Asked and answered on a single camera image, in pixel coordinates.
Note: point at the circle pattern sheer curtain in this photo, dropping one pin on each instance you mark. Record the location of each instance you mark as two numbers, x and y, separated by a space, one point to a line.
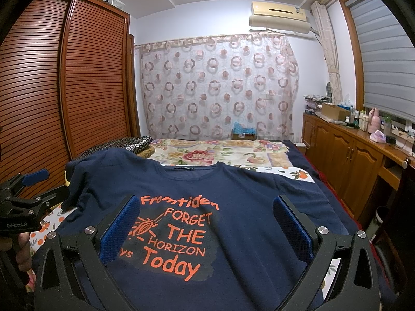
200 88

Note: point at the wooden louvered wardrobe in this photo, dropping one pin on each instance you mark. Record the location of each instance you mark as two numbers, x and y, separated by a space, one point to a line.
67 84

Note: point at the grey window blind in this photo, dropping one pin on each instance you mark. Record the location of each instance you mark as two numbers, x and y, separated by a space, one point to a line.
387 58

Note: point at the cardboard box blue contents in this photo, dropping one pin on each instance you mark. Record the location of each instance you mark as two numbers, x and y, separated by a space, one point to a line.
239 132

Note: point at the open cardboard box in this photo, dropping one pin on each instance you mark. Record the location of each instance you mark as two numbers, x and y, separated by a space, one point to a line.
334 112

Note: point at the orange print white blanket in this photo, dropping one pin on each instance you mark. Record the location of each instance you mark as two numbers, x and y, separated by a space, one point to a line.
57 215

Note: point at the pink tissue pack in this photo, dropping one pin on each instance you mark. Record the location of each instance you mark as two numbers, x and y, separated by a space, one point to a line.
378 137

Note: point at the gold patterned folded cloth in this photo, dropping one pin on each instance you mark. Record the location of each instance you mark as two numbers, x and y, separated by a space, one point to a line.
147 153

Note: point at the left hand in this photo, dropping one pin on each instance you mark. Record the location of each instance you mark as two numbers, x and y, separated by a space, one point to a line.
21 244

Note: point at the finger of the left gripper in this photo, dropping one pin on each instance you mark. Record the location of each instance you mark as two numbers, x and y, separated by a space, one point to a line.
35 177

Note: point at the navy printed t-shirt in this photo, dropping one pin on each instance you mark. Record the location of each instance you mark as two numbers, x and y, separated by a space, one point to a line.
206 237

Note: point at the wall air conditioner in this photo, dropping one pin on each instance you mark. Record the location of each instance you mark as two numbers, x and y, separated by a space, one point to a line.
275 16

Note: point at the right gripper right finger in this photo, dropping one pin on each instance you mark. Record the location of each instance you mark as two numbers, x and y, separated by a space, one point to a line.
340 272

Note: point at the navy bed sheet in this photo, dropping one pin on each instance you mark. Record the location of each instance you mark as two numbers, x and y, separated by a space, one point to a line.
299 160

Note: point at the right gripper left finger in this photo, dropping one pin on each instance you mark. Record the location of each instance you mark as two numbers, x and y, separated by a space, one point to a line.
72 272

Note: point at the pink thermos jug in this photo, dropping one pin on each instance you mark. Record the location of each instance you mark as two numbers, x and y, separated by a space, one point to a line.
374 121

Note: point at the wooden sideboard cabinet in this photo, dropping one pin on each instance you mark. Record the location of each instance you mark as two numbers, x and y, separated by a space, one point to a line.
355 167

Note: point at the floral rose bedspread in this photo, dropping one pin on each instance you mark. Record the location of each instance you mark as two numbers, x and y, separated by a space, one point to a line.
251 153

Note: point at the beige side curtain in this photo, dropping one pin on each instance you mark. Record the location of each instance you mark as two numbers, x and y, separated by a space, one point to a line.
328 42

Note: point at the black circle pattern folded cloth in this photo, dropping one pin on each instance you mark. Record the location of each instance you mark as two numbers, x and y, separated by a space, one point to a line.
135 144

